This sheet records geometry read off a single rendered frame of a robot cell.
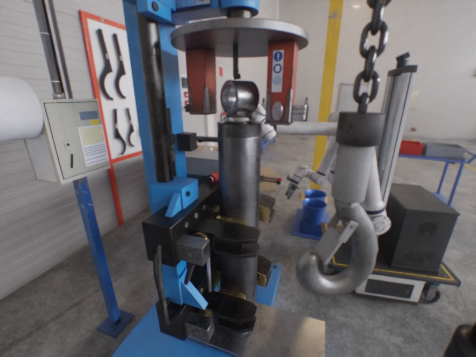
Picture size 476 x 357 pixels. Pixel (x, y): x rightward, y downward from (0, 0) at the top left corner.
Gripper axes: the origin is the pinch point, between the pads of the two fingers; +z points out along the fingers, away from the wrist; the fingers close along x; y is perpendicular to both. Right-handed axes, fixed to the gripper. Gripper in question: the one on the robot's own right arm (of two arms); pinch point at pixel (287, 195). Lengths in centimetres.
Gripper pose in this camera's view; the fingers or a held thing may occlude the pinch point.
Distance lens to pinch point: 231.8
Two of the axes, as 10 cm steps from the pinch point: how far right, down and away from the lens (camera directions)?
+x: 0.7, -2.2, 9.7
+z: -4.1, 8.8, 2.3
